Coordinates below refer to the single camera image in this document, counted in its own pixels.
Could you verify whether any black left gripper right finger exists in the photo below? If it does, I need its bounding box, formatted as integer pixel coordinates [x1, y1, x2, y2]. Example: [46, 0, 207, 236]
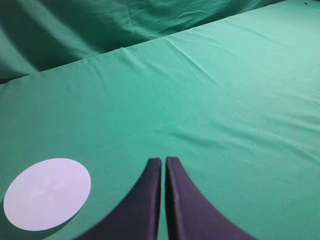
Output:
[165, 156, 254, 240]

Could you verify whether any green table cloth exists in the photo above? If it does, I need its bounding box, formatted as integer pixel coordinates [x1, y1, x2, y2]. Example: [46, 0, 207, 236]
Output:
[0, 0, 320, 240]

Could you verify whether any white round flat plate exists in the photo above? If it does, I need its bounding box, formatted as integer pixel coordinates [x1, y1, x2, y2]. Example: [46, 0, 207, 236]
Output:
[3, 158, 91, 231]

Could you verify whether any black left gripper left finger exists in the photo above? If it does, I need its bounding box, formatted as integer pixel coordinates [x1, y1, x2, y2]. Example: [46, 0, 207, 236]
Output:
[77, 158, 162, 240]

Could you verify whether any green backdrop cloth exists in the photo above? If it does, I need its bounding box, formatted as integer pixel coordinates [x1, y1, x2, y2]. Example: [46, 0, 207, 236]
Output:
[0, 0, 291, 85]

